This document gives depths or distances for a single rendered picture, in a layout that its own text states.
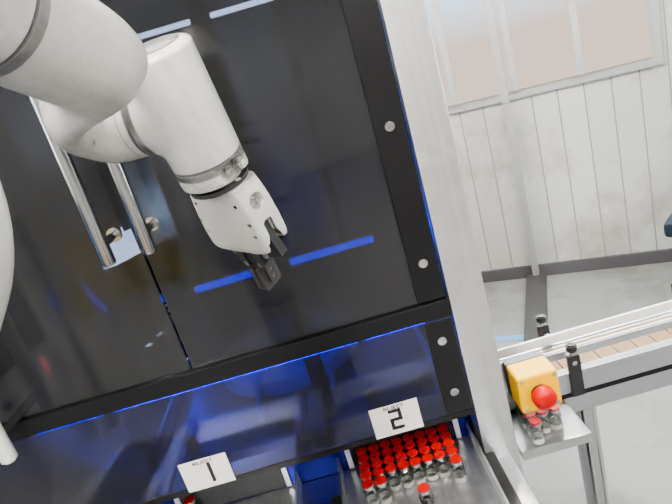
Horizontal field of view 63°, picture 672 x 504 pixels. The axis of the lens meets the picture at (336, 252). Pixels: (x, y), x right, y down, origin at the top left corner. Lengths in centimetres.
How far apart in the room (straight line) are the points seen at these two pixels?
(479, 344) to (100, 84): 71
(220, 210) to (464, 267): 41
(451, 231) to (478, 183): 279
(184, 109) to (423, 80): 37
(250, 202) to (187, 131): 11
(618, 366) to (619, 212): 255
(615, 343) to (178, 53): 97
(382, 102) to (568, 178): 287
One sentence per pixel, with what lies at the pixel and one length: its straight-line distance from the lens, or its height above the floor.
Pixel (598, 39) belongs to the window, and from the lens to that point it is 350.
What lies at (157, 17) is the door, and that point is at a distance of 85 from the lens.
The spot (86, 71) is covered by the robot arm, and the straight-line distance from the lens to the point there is 45.
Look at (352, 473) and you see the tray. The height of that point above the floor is 88.
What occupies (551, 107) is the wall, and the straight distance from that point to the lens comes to 355.
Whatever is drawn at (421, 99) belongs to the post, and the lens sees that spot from 83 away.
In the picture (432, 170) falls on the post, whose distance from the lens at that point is 85.
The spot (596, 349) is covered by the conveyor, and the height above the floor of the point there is 93.
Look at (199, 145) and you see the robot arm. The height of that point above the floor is 156.
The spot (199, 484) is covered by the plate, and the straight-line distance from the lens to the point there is 107.
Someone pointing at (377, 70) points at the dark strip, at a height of 158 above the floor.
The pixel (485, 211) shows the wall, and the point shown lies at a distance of 371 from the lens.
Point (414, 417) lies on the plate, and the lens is 100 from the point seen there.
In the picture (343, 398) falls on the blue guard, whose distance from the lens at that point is 96.
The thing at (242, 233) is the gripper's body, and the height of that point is 145.
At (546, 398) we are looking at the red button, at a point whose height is 100.
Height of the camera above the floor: 160
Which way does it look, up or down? 18 degrees down
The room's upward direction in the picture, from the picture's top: 16 degrees counter-clockwise
